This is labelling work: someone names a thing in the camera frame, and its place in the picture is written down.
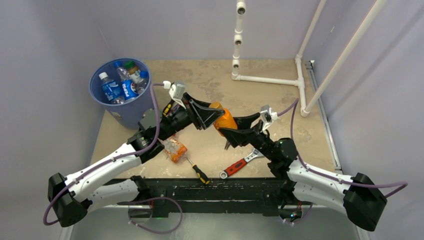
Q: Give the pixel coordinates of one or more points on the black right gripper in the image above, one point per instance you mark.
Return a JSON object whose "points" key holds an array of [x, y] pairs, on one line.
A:
{"points": [[240, 137]]}

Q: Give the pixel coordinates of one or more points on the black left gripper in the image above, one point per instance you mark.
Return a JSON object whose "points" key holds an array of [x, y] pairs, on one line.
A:
{"points": [[206, 114]]}

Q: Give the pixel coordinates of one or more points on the orange juice bottle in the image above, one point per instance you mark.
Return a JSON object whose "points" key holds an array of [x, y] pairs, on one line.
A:
{"points": [[226, 120]]}

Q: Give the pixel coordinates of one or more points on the crushed orange label bottle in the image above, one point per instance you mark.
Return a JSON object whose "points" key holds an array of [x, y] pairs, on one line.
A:
{"points": [[174, 149]]}

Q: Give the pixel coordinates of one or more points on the blue label bottle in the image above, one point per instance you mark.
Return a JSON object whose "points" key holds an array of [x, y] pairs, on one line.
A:
{"points": [[111, 89], [142, 82]]}

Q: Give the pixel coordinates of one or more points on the green cap clear bottle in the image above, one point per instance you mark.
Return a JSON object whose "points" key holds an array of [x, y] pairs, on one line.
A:
{"points": [[133, 70]]}

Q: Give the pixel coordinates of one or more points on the pepsi label clear bottle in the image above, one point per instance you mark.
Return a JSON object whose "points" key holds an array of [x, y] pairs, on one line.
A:
{"points": [[127, 84]]}

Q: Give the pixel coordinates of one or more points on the blue label bottle back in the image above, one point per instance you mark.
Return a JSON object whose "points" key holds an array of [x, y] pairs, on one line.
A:
{"points": [[111, 89]]}

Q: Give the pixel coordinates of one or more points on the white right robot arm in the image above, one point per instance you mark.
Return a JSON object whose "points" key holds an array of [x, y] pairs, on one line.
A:
{"points": [[357, 196]]}

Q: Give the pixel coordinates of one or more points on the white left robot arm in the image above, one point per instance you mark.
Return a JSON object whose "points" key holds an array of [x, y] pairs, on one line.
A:
{"points": [[73, 196]]}

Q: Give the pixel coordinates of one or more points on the blue plastic bin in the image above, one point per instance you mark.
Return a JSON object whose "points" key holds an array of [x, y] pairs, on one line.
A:
{"points": [[129, 113]]}

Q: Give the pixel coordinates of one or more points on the yellow black screwdriver back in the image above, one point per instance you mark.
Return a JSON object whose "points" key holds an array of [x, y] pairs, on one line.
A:
{"points": [[168, 107]]}

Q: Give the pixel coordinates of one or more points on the yellow black screwdriver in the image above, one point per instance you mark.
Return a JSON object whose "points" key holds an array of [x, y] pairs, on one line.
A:
{"points": [[168, 107], [200, 174]]}

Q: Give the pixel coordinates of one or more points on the yellow black screwdriver front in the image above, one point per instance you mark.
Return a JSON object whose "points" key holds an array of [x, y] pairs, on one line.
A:
{"points": [[200, 174]]}

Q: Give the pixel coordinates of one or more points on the yellow handled pliers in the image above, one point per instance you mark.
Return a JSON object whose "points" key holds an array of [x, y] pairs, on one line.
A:
{"points": [[227, 145]]}

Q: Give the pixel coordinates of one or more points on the red handled adjustable wrench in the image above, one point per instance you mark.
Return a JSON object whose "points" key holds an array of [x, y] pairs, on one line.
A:
{"points": [[235, 167]]}

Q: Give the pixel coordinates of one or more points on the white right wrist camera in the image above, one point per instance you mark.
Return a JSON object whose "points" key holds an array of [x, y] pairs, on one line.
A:
{"points": [[268, 116]]}

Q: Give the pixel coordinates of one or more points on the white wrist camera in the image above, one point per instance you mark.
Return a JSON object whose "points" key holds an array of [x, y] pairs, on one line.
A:
{"points": [[268, 116], [176, 91]]}

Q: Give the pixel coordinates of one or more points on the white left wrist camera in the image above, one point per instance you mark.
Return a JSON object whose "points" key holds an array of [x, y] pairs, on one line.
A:
{"points": [[176, 91]]}

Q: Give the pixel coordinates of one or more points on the black table front rail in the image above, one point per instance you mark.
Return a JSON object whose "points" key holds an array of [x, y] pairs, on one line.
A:
{"points": [[265, 196]]}

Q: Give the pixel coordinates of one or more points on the aluminium side rail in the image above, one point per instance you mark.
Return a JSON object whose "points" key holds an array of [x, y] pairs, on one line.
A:
{"points": [[328, 133]]}

